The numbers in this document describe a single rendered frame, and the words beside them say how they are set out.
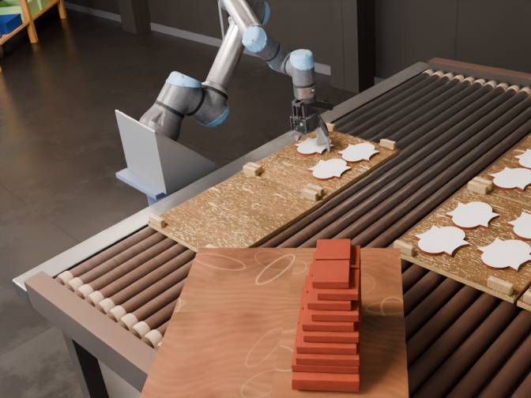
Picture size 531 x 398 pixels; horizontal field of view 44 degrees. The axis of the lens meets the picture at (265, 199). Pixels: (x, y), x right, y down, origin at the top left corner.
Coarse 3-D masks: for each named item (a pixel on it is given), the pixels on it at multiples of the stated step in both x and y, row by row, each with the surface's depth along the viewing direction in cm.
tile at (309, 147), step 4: (308, 140) 237; (312, 140) 237; (300, 144) 235; (304, 144) 234; (308, 144) 234; (312, 144) 234; (316, 144) 233; (300, 148) 231; (304, 148) 231; (308, 148) 231; (312, 148) 230; (316, 148) 230; (320, 148) 230; (324, 148) 230; (300, 152) 229; (304, 152) 228; (308, 152) 228; (312, 152) 228; (316, 152) 229; (320, 152) 227
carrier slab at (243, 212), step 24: (216, 192) 212; (240, 192) 211; (264, 192) 209; (288, 192) 208; (168, 216) 202; (192, 216) 200; (216, 216) 199; (240, 216) 198; (264, 216) 196; (288, 216) 195; (192, 240) 189; (216, 240) 188; (240, 240) 186; (264, 240) 187
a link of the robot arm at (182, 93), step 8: (176, 72) 233; (168, 80) 233; (176, 80) 231; (184, 80) 231; (192, 80) 232; (168, 88) 232; (176, 88) 231; (184, 88) 231; (192, 88) 233; (200, 88) 238; (160, 96) 233; (168, 96) 231; (176, 96) 231; (184, 96) 232; (192, 96) 234; (200, 96) 236; (168, 104) 231; (176, 104) 231; (184, 104) 233; (192, 104) 235; (200, 104) 237; (184, 112) 235; (192, 112) 238
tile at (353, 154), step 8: (360, 144) 230; (368, 144) 229; (344, 152) 225; (352, 152) 225; (360, 152) 224; (368, 152) 224; (376, 152) 224; (352, 160) 220; (360, 160) 220; (368, 160) 219
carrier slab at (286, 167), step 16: (336, 144) 234; (352, 144) 233; (272, 160) 228; (288, 160) 227; (304, 160) 226; (384, 160) 221; (272, 176) 218; (288, 176) 217; (304, 176) 216; (352, 176) 213; (336, 192) 206
